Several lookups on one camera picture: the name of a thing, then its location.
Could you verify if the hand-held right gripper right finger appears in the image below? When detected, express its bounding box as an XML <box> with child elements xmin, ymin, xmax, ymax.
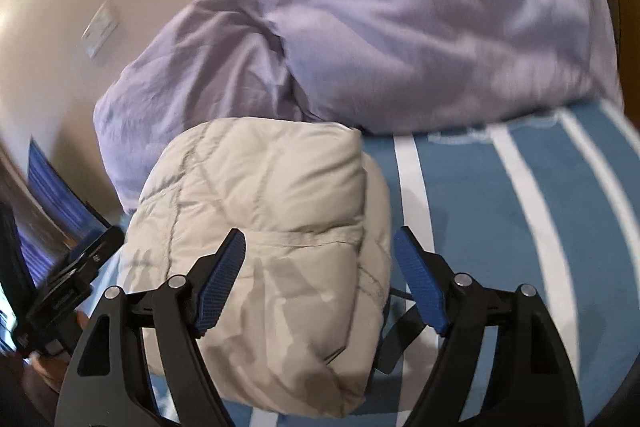
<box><xmin>392</xmin><ymin>226</ymin><xmax>586</xmax><ymax>427</ymax></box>

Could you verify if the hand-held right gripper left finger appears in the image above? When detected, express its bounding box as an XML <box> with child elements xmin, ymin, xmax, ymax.
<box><xmin>54</xmin><ymin>228</ymin><xmax>247</xmax><ymax>427</ymax></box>

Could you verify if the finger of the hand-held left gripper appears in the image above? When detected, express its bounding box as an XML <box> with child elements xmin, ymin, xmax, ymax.
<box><xmin>62</xmin><ymin>226</ymin><xmax>126</xmax><ymax>275</ymax></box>

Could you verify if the beige puffer jacket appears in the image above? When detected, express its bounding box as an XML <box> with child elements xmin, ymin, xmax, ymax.
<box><xmin>121</xmin><ymin>117</ymin><xmax>393</xmax><ymax>419</ymax></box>

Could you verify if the blue striped panel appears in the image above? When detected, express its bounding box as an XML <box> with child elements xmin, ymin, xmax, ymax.
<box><xmin>26</xmin><ymin>136</ymin><xmax>110</xmax><ymax>290</ymax></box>

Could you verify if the blue white striped bed sheet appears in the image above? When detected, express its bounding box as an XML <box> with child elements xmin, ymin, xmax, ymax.
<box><xmin>90</xmin><ymin>99</ymin><xmax>640</xmax><ymax>427</ymax></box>

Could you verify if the lavender duvet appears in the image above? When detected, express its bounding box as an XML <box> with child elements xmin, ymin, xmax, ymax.
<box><xmin>92</xmin><ymin>0</ymin><xmax>625</xmax><ymax>214</ymax></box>

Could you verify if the white wall switch panel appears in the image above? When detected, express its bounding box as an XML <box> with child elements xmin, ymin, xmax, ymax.
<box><xmin>81</xmin><ymin>1</ymin><xmax>120</xmax><ymax>59</ymax></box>

